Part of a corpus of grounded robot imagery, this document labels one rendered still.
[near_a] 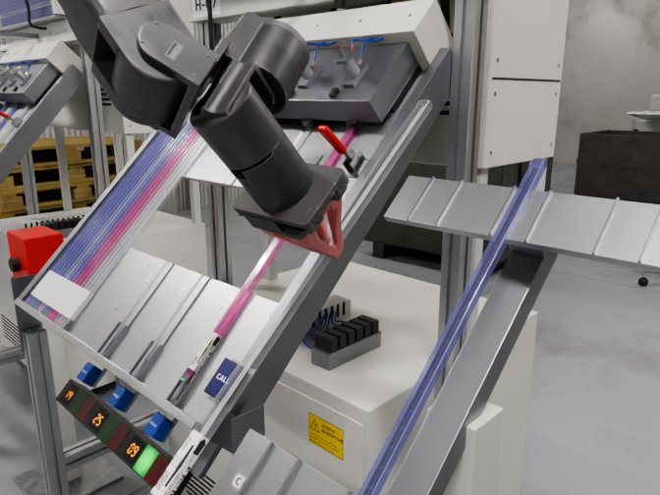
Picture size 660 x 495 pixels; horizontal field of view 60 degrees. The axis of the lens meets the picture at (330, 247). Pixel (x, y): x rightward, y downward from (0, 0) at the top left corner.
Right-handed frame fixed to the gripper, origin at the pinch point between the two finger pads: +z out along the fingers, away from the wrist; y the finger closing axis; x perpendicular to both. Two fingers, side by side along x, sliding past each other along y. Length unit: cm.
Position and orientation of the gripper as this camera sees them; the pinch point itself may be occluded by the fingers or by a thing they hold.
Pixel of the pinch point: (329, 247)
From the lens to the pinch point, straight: 58.1
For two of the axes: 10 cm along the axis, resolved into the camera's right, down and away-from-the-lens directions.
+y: -7.3, -2.0, 6.5
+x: -5.2, 7.9, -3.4
